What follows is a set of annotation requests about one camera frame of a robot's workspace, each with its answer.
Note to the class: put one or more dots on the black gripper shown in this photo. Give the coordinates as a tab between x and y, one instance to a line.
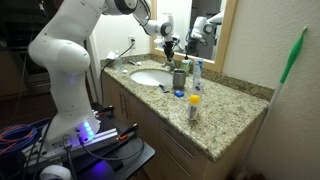
169	46

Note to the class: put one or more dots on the chrome sink faucet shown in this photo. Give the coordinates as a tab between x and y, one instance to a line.
170	65

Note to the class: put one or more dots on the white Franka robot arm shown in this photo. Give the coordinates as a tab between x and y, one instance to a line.
66	56

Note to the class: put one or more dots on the green soap pump bottle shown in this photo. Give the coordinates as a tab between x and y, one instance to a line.
186	64

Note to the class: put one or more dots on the stainless steel cup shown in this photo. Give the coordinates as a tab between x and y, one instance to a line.
179	79

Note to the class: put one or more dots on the white oval sink basin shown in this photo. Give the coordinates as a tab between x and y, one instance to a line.
150	77

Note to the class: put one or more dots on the white blue standing tube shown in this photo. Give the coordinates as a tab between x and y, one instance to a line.
198	80

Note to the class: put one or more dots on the blue floss container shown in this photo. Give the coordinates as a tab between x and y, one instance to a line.
178	93

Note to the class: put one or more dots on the small white soap piece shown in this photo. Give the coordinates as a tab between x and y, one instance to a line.
125	71

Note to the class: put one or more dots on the clear plastic water bottle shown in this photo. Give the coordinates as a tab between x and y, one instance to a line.
118	60

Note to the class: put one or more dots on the wood framed mirror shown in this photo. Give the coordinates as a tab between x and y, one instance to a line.
220	36

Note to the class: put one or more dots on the white bottle yellow cap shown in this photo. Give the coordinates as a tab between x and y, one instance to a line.
193	106

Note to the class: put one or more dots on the light wood vanity cabinet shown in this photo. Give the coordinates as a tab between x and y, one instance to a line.
143	120

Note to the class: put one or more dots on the black orange clamp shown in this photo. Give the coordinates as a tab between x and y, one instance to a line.
106	110
128	131

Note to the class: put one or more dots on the black robot cart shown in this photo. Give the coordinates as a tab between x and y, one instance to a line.
133	156

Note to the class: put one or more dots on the white tape roll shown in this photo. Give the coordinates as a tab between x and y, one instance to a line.
55	173

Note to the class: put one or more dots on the white wall outlet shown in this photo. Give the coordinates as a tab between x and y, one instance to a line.
132	42

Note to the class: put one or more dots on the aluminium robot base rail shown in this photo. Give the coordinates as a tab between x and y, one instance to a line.
100	137

